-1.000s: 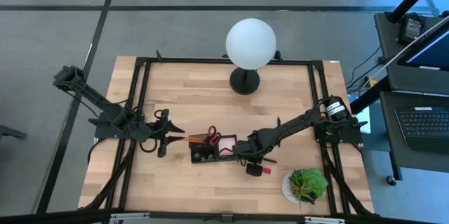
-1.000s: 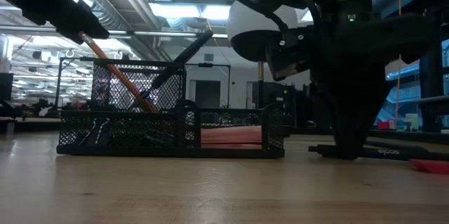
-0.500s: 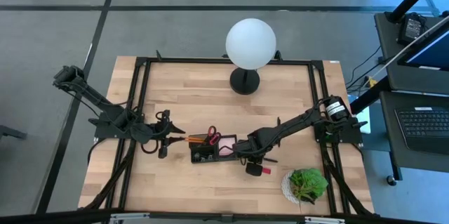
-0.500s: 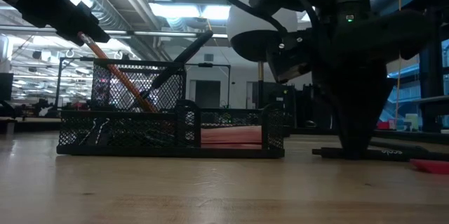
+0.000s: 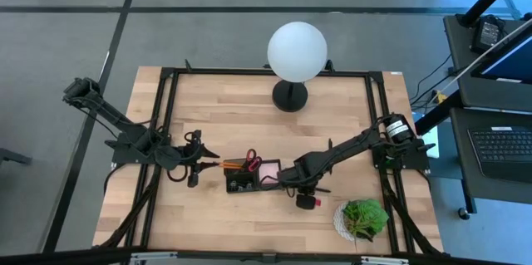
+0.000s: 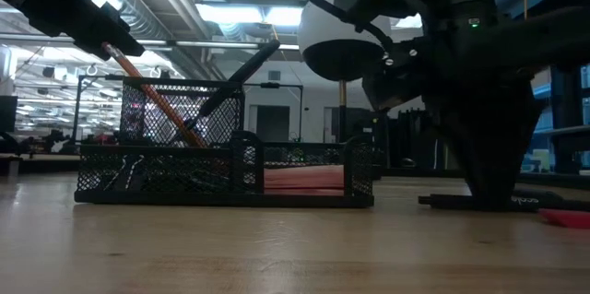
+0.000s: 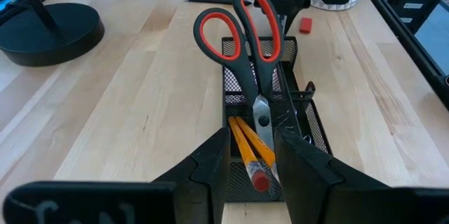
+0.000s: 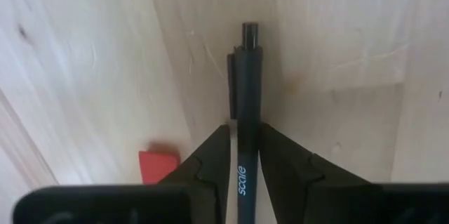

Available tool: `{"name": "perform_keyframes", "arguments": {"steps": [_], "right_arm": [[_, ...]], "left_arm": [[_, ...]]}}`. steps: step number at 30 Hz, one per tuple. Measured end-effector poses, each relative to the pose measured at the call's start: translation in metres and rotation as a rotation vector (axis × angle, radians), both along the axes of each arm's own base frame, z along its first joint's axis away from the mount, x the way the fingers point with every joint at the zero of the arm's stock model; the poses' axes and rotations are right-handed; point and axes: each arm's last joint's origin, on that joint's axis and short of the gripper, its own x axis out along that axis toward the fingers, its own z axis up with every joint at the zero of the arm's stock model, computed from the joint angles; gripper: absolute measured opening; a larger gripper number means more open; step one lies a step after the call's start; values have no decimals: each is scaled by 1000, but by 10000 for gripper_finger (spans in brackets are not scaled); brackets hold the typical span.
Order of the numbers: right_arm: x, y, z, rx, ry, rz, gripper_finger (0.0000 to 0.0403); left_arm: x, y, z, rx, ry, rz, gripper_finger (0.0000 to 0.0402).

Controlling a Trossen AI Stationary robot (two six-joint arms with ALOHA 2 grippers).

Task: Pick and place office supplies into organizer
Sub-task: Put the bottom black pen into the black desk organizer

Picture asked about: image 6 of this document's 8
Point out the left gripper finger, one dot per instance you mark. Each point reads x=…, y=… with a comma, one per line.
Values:
x=115, y=16
x=110, y=40

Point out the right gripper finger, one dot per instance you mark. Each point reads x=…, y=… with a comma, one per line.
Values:
x=493, y=156

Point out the orange pencil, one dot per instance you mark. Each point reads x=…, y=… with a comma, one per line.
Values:
x=152, y=93

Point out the red eraser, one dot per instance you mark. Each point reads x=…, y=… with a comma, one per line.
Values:
x=567, y=218

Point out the black binder clip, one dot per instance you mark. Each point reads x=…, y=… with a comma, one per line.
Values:
x=124, y=172

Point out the pink sticky note pad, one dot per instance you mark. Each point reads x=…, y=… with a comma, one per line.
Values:
x=304, y=179

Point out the black mesh desk organizer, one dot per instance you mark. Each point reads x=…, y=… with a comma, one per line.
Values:
x=221, y=199

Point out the pale green box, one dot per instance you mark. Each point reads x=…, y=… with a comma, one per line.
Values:
x=542, y=159

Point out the grey tabletop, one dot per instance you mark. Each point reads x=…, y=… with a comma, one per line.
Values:
x=571, y=132

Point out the small black dome object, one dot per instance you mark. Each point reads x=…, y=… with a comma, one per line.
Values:
x=408, y=163

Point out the black partition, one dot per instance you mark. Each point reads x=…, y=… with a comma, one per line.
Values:
x=405, y=142

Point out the long ceiling light tube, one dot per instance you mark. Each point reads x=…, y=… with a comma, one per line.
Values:
x=207, y=44

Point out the black background monitor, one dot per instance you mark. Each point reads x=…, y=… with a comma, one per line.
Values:
x=8, y=114

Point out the white globe table lamp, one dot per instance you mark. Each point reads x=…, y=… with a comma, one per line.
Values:
x=341, y=61

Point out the silver ventilation duct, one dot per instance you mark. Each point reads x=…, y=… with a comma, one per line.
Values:
x=138, y=8

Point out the black vertical post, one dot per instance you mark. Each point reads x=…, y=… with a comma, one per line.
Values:
x=567, y=119

